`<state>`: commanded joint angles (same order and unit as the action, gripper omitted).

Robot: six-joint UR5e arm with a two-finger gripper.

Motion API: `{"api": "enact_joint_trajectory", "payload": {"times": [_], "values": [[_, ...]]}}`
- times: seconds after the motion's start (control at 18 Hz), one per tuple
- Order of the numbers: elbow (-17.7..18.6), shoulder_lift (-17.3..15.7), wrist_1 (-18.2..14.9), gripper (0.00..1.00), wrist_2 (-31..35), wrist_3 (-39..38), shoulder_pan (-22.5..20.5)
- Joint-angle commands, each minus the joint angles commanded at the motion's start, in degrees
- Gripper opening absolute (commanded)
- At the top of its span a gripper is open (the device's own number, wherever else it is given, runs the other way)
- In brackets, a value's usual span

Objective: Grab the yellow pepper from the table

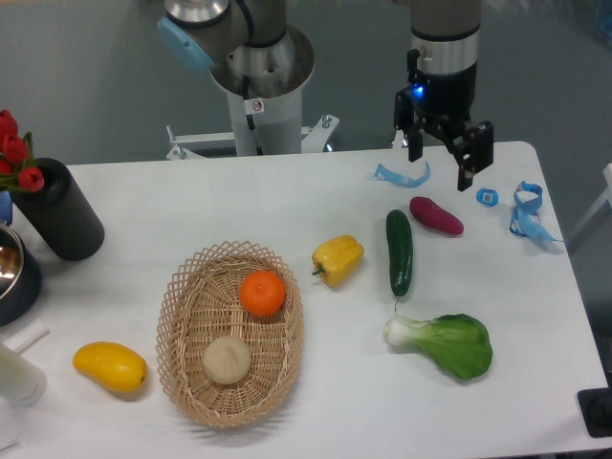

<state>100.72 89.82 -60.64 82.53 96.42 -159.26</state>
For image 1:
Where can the white cylindrical container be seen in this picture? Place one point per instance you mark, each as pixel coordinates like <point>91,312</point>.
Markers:
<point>22,383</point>

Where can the green cucumber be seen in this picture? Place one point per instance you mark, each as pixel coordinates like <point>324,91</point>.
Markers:
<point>400,252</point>

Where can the blue crumpled wristband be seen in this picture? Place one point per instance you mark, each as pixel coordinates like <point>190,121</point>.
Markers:
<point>525,219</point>

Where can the black device at table edge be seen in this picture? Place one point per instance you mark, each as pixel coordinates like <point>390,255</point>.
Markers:
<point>595,407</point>

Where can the orange fruit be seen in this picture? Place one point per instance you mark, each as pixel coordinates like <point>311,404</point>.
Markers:
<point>262,293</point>

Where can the purple sweet potato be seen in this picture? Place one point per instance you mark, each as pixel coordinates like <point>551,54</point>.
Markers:
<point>430,215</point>

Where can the white paper piece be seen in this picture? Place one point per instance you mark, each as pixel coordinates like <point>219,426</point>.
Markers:
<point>27,336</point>

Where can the beige steamed bun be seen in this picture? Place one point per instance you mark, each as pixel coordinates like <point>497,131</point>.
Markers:
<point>227,360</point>

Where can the red artificial tulips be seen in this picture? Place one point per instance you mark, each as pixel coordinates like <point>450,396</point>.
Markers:
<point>19,170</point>

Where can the woven wicker basket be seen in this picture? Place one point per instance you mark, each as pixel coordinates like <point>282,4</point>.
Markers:
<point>201,304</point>

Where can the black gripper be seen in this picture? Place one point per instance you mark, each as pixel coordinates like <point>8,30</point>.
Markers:
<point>445,97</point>

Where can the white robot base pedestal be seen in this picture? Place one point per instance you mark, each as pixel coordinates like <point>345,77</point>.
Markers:
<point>264,88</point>

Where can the black metal pot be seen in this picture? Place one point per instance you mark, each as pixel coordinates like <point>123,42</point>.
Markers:
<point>21,278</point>

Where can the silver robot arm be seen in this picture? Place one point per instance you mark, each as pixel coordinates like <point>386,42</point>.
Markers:
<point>202,33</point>

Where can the small blue tag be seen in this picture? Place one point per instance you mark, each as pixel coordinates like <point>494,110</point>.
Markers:
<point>487,197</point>

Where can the yellow mango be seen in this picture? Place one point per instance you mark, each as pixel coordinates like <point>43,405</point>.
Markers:
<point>112,365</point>

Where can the yellow bell pepper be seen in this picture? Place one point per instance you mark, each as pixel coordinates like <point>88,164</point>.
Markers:
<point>336,259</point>

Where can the green bok choy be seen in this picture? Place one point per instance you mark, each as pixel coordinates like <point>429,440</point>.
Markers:
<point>458,344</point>

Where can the black cylindrical vase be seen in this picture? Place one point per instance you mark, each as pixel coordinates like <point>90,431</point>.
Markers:
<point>61,213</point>

